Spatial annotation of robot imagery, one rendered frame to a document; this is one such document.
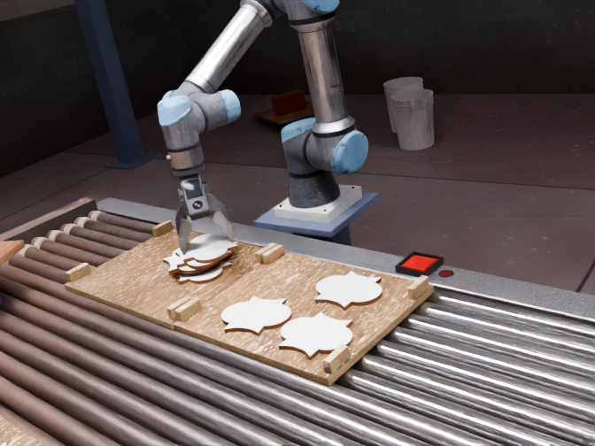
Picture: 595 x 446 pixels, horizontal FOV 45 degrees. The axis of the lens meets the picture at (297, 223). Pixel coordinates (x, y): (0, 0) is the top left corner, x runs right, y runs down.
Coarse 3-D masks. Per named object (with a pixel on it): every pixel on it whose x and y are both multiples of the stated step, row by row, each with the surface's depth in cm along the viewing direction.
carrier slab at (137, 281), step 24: (168, 240) 188; (120, 264) 179; (144, 264) 177; (240, 264) 168; (72, 288) 172; (96, 288) 169; (120, 288) 166; (144, 288) 164; (168, 288) 162; (192, 288) 160; (216, 288) 158; (144, 312) 154
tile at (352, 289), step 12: (336, 276) 152; (348, 276) 151; (360, 276) 150; (324, 288) 148; (336, 288) 147; (348, 288) 146; (360, 288) 145; (372, 288) 145; (324, 300) 144; (336, 300) 143; (348, 300) 142; (360, 300) 141; (372, 300) 141
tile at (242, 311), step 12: (252, 300) 149; (264, 300) 148; (276, 300) 147; (228, 312) 145; (240, 312) 145; (252, 312) 144; (264, 312) 143; (276, 312) 142; (288, 312) 142; (228, 324) 141; (240, 324) 141; (252, 324) 140; (264, 324) 139; (276, 324) 138
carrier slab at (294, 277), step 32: (288, 256) 168; (256, 288) 155; (288, 288) 153; (384, 288) 146; (192, 320) 147; (352, 320) 137; (384, 320) 135; (256, 352) 132; (288, 352) 130; (352, 352) 127
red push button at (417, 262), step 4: (416, 256) 158; (420, 256) 158; (408, 260) 157; (412, 260) 157; (416, 260) 156; (420, 260) 156; (424, 260) 156; (428, 260) 155; (432, 260) 155; (436, 260) 155; (404, 264) 156; (408, 264) 155; (412, 264) 155; (416, 264) 155; (420, 264) 155; (424, 264) 154; (428, 264) 154; (416, 268) 153; (420, 268) 153; (424, 268) 152
